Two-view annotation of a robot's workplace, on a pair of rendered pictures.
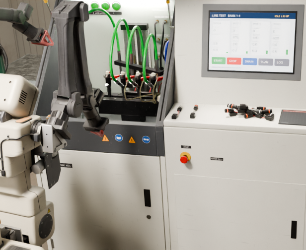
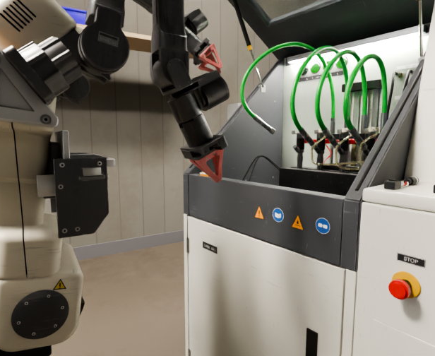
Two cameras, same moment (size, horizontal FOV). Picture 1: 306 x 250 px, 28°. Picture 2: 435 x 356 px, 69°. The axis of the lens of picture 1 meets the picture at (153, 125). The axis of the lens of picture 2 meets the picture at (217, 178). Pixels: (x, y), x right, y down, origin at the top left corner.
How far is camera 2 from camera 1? 2.19 m
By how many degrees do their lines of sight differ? 37
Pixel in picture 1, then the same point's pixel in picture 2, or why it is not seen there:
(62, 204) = (203, 304)
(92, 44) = (305, 119)
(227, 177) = not seen: outside the picture
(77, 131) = (227, 197)
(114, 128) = (272, 196)
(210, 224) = not seen: outside the picture
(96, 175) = (241, 275)
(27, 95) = (34, 20)
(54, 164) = (88, 193)
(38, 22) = not seen: hidden behind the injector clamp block
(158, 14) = (404, 63)
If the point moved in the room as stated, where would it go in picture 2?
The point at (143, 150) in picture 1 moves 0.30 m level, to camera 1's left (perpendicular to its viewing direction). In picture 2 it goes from (316, 248) to (215, 228)
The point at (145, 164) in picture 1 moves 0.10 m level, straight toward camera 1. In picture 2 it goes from (316, 277) to (304, 294)
